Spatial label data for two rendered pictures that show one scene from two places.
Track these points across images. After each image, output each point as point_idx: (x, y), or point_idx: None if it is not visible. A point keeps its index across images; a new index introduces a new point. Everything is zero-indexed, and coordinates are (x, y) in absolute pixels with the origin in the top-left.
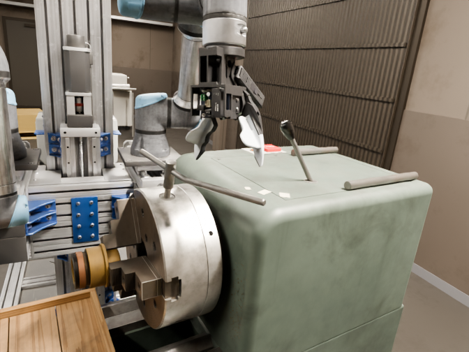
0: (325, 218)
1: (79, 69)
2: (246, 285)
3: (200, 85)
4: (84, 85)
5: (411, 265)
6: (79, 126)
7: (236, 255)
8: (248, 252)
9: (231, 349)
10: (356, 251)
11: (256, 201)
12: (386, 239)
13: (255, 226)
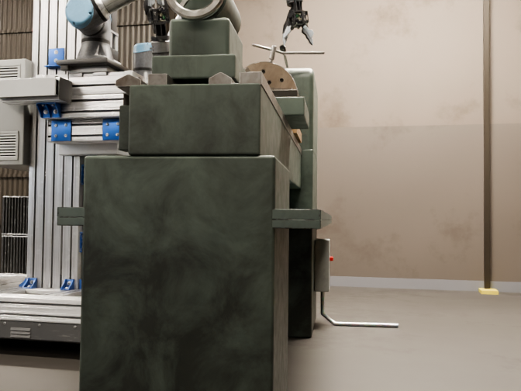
0: (315, 81)
1: (115, 15)
2: (308, 100)
3: (298, 11)
4: (116, 27)
5: (317, 134)
6: (113, 57)
7: (299, 91)
8: (308, 84)
9: (302, 140)
10: (315, 107)
11: (322, 52)
12: (316, 108)
13: (309, 72)
